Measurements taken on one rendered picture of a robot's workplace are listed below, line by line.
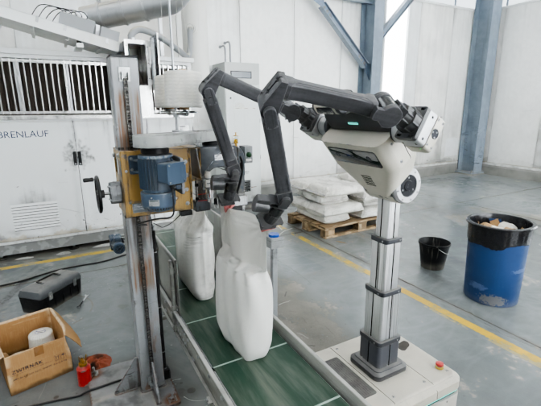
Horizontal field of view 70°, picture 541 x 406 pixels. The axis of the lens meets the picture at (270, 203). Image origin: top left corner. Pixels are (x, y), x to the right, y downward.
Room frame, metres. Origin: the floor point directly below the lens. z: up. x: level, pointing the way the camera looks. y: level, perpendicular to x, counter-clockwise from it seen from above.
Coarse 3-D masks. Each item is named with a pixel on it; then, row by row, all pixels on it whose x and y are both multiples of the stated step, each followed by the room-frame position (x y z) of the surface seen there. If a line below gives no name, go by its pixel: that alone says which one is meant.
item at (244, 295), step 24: (240, 216) 1.78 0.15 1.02; (240, 240) 1.64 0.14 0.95; (264, 240) 1.53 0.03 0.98; (216, 264) 1.81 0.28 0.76; (240, 264) 1.62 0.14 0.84; (264, 264) 1.53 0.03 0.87; (216, 288) 1.82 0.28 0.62; (240, 288) 1.57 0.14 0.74; (264, 288) 1.57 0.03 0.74; (240, 312) 1.56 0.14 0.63; (264, 312) 1.56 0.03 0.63; (240, 336) 1.56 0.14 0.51; (264, 336) 1.56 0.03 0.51
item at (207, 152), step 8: (192, 144) 2.09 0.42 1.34; (200, 144) 2.08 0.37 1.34; (232, 144) 2.09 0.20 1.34; (200, 152) 1.92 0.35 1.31; (208, 152) 1.94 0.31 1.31; (216, 152) 1.96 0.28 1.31; (240, 152) 2.03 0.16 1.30; (200, 160) 1.92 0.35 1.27; (208, 160) 1.94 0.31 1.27; (216, 160) 1.96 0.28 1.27; (240, 160) 2.03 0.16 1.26; (208, 168) 1.94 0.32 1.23; (200, 184) 1.93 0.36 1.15; (200, 192) 1.94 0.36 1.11; (240, 192) 2.03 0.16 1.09
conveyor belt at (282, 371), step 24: (168, 240) 3.26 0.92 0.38; (192, 312) 2.01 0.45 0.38; (216, 312) 2.01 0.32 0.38; (216, 336) 1.76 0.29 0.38; (216, 360) 1.57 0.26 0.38; (240, 360) 1.57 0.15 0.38; (264, 360) 1.57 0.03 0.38; (288, 360) 1.56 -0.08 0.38; (240, 384) 1.41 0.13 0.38; (264, 384) 1.40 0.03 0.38; (288, 384) 1.40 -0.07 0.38; (312, 384) 1.40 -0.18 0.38
